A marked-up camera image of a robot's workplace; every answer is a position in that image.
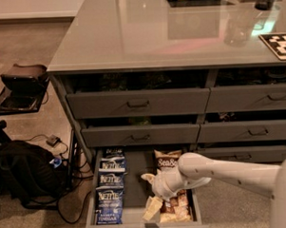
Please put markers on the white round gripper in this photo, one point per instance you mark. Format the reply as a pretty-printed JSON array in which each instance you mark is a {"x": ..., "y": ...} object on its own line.
[{"x": 160, "y": 185}]

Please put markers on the blue kettle chip bag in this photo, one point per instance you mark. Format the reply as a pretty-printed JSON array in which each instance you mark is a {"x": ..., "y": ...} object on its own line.
[
  {"x": 109, "y": 206},
  {"x": 114, "y": 152},
  {"x": 113, "y": 163},
  {"x": 115, "y": 177}
]

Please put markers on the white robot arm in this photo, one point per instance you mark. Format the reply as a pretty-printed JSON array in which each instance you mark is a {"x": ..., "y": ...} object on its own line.
[{"x": 194, "y": 170}]

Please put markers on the front brown Sea Salt bag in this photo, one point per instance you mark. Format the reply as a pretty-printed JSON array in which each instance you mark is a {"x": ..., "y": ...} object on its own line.
[{"x": 176, "y": 209}]

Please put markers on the brown sea salt bag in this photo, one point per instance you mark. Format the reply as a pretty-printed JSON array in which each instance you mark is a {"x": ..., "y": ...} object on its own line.
[
  {"x": 176, "y": 209},
  {"x": 166, "y": 161}
]

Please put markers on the open bottom left drawer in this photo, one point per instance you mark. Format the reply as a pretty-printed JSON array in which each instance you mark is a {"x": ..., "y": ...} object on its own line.
[{"x": 136, "y": 191}]

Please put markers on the rear brown Sea Salt bag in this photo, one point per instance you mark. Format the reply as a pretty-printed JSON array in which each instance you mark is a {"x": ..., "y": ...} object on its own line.
[{"x": 166, "y": 161}]

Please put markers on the middle left grey drawer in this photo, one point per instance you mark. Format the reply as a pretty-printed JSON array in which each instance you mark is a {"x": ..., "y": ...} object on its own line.
[{"x": 141, "y": 134}]

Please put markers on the middle right grey drawer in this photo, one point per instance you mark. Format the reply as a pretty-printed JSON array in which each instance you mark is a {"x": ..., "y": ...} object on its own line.
[{"x": 242, "y": 131}]

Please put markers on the top left grey drawer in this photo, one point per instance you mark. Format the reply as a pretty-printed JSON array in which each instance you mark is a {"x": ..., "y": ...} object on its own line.
[{"x": 154, "y": 102}]

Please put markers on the grey counter cabinet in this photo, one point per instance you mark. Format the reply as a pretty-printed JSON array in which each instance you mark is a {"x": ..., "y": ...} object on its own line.
[{"x": 125, "y": 45}]

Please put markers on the top right grey drawer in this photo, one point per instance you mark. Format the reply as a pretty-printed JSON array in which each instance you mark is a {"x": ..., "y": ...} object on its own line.
[{"x": 246, "y": 98}]

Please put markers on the blue small object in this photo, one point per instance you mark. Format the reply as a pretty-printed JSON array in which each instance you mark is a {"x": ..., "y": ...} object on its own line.
[{"x": 56, "y": 162}]

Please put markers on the black power adapter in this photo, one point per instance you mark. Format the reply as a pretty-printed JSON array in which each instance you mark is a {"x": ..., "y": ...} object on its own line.
[{"x": 53, "y": 140}]

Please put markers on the black backpack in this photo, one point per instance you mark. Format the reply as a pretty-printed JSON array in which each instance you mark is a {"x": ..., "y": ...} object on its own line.
[{"x": 27, "y": 171}]

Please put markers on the black office chair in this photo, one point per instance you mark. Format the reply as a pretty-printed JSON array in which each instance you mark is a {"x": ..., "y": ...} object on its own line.
[{"x": 24, "y": 89}]

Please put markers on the checkered marker board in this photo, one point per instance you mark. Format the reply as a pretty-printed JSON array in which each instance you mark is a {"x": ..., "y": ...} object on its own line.
[{"x": 276, "y": 42}]

